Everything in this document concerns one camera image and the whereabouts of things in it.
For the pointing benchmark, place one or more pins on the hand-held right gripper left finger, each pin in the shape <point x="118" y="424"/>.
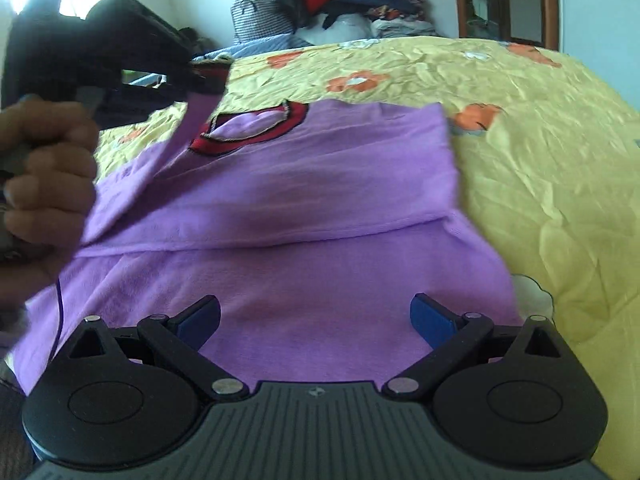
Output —
<point x="200" y="321"/>

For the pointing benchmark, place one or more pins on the checkered bag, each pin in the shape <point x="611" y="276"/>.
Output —
<point x="260" y="17"/>

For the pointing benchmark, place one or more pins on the person's left hand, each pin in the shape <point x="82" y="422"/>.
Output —
<point x="47" y="180"/>

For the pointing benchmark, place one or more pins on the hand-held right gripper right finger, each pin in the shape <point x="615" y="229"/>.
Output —
<point x="431" y="319"/>

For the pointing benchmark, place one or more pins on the yellow floral bedsheet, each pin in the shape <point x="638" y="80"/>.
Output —
<point x="540" y="160"/>

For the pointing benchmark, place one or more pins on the purple sweater with red trim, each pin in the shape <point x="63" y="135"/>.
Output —
<point x="310" y="220"/>

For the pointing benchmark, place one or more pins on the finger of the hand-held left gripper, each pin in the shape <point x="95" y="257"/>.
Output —
<point x="202" y="77"/>

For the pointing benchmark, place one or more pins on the blue striped cloth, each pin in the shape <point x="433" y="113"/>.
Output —
<point x="250" y="49"/>

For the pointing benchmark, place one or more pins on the white plastic bag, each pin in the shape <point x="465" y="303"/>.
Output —
<point x="342" y="25"/>

